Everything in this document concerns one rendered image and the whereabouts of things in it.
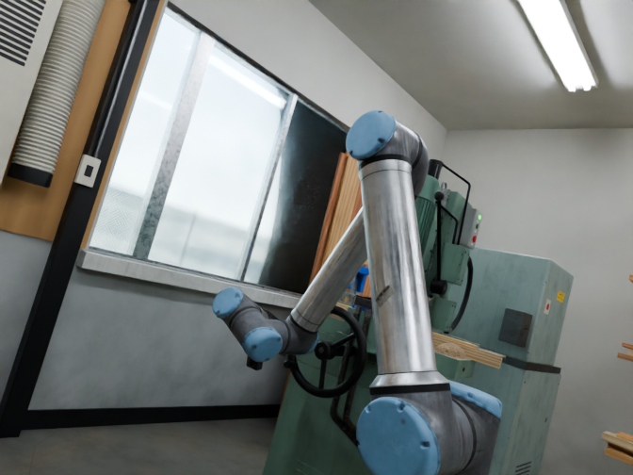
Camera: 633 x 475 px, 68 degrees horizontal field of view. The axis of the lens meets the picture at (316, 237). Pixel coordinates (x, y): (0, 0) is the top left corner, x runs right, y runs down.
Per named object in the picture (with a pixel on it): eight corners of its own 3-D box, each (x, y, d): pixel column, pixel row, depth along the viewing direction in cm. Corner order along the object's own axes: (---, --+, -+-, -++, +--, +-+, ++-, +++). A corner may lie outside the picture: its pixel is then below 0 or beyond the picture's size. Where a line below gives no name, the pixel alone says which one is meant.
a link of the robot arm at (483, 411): (498, 480, 99) (517, 397, 100) (462, 496, 87) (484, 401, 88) (434, 447, 110) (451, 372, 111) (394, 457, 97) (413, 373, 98)
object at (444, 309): (422, 324, 186) (430, 294, 187) (428, 325, 192) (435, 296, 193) (445, 331, 181) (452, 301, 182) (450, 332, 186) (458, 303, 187)
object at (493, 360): (343, 318, 187) (346, 308, 187) (346, 318, 189) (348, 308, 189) (498, 368, 153) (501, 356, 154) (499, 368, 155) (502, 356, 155)
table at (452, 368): (284, 321, 171) (289, 305, 172) (328, 327, 196) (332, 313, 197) (446, 380, 137) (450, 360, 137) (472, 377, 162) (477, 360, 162)
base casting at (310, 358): (293, 358, 177) (300, 335, 178) (362, 359, 224) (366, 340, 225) (401, 403, 152) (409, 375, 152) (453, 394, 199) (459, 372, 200)
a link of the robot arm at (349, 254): (423, 139, 122) (289, 336, 140) (397, 121, 113) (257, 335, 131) (455, 158, 115) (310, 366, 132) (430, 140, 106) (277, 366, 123)
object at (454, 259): (435, 278, 189) (445, 242, 190) (443, 281, 197) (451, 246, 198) (456, 283, 184) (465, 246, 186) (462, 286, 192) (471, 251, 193)
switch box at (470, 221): (453, 242, 199) (462, 206, 200) (460, 247, 207) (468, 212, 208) (467, 245, 195) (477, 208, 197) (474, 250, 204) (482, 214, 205)
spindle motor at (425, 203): (367, 245, 180) (388, 167, 182) (386, 253, 194) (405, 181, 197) (410, 253, 170) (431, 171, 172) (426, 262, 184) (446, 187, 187)
